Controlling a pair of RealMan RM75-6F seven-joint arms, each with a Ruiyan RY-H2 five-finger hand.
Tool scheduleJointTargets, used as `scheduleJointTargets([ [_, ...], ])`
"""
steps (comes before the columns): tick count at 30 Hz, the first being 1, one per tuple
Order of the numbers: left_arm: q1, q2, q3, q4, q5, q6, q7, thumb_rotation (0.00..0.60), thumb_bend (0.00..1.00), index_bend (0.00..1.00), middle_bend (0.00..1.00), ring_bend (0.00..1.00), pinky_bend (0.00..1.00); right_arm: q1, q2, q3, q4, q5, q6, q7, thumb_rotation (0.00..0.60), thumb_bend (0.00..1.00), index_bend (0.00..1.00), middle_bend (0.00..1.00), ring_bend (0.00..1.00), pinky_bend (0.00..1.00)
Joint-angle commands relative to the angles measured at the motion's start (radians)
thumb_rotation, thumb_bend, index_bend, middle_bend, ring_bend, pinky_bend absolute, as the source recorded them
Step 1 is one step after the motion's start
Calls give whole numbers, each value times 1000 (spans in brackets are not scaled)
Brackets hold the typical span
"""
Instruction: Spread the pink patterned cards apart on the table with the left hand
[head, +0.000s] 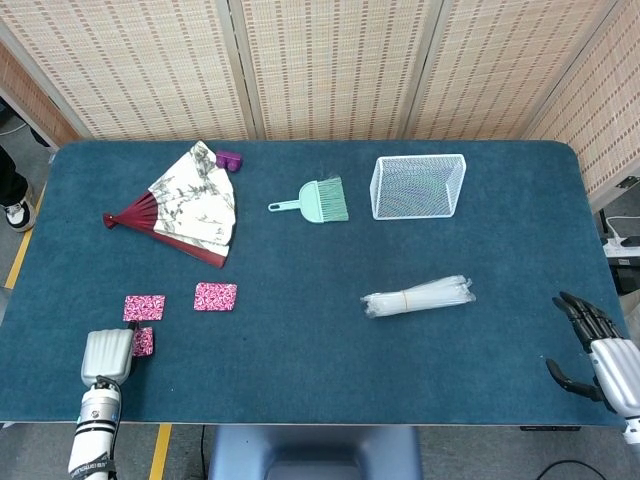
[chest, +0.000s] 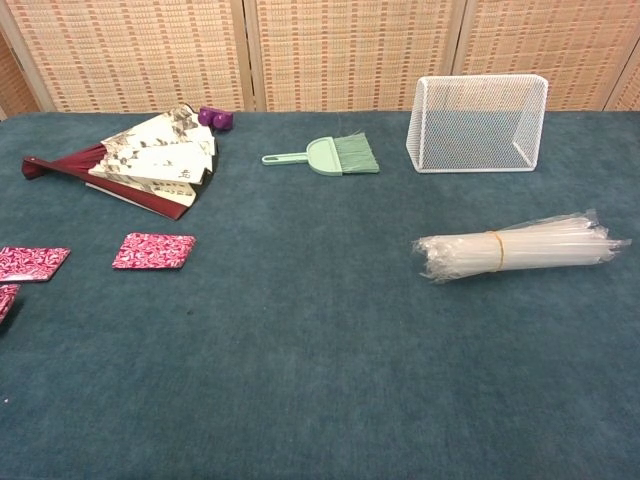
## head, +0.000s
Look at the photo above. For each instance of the mint green hand brush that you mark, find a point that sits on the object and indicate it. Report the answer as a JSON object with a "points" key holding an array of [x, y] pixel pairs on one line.
{"points": [[315, 202]]}

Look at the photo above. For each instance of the white black sneaker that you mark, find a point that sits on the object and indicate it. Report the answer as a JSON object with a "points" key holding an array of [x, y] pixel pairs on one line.
{"points": [[17, 215]]}

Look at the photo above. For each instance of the black trouser leg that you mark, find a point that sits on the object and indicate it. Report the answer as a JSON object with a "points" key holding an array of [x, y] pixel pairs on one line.
{"points": [[10, 180]]}

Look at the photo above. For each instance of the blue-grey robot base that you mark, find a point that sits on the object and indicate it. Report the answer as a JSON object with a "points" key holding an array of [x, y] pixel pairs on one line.
{"points": [[315, 450]]}

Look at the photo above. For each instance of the table height control panel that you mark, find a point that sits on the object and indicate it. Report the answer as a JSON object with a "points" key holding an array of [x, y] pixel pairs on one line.
{"points": [[550, 428]]}

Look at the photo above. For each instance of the woven bamboo folding screen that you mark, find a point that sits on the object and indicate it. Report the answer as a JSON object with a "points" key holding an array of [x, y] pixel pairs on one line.
{"points": [[325, 75]]}

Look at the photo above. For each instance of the bundle of wrapped clear straws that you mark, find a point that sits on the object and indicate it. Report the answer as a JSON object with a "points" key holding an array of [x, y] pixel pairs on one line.
{"points": [[435, 297]]}

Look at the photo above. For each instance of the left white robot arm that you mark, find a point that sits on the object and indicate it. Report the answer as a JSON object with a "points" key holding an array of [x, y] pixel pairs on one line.
{"points": [[95, 425]]}

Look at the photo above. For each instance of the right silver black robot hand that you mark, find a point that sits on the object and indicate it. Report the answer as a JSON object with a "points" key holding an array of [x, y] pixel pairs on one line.
{"points": [[617, 365]]}

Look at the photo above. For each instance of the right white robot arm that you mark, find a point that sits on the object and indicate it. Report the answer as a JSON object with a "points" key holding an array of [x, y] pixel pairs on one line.
{"points": [[632, 432]]}

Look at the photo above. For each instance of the white power strip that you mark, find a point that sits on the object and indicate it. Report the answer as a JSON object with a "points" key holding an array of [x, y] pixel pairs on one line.
{"points": [[620, 247]]}

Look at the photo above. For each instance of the open paper folding fan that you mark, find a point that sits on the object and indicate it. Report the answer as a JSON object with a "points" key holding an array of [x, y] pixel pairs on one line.
{"points": [[195, 210]]}

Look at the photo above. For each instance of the yellow rubber band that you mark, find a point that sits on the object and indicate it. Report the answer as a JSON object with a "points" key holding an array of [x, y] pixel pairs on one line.
{"points": [[406, 301]]}

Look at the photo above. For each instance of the small purple plastic object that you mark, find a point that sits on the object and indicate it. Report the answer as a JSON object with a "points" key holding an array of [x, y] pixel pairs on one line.
{"points": [[230, 161]]}

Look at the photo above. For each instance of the black floor box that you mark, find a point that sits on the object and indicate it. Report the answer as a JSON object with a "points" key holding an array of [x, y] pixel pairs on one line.
{"points": [[627, 275]]}

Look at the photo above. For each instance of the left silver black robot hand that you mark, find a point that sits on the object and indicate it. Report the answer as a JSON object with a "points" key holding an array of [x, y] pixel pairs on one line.
{"points": [[107, 355]]}

